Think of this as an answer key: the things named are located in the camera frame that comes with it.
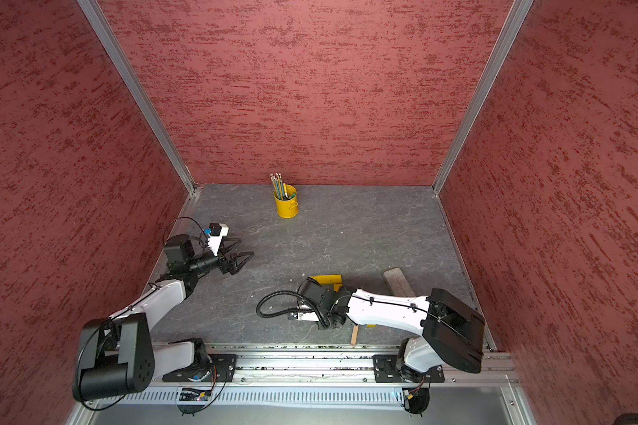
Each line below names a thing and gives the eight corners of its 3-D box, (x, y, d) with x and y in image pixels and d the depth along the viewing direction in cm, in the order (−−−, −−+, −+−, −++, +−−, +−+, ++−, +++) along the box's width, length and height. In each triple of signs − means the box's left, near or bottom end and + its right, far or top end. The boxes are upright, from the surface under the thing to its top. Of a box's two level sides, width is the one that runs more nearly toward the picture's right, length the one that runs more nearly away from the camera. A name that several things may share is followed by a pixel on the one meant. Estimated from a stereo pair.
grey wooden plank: (395, 303, 89) (397, 299, 86) (380, 275, 96) (382, 271, 93) (412, 296, 91) (415, 292, 88) (397, 269, 97) (399, 265, 94)
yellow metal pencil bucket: (275, 218, 111) (271, 202, 103) (278, 200, 118) (274, 184, 110) (297, 218, 111) (295, 202, 103) (299, 201, 118) (297, 184, 110)
